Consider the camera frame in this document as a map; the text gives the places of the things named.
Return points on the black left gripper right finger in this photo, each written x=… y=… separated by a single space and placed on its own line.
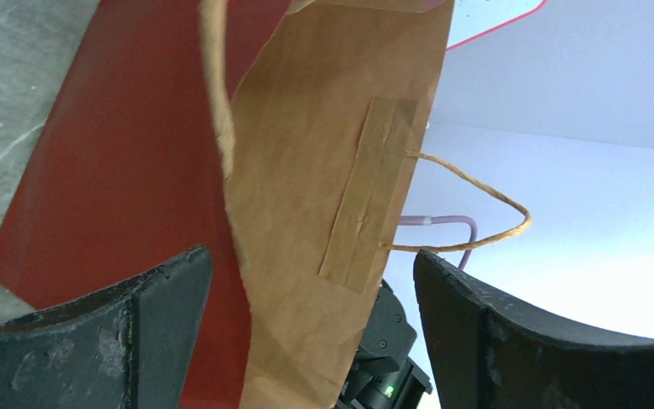
x=490 y=349

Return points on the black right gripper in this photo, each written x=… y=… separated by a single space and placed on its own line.
x=382 y=376

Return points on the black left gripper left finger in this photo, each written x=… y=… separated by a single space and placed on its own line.
x=128 y=345

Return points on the red paper bag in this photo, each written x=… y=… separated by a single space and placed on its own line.
x=280 y=135

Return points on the pink framed whiteboard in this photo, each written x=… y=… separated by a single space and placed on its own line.
x=472 y=19

